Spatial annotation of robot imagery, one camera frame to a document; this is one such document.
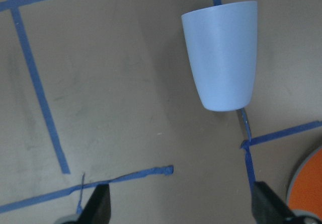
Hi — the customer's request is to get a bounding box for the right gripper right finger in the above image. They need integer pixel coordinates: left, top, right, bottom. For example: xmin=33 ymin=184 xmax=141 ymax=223
xmin=251 ymin=181 xmax=322 ymax=224

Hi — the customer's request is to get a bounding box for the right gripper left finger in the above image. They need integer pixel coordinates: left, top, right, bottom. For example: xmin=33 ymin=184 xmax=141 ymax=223
xmin=75 ymin=184 xmax=111 ymax=224

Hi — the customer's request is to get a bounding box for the light blue plastic cup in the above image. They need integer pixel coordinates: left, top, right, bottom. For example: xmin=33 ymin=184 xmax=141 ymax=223
xmin=181 ymin=1 xmax=258 ymax=112

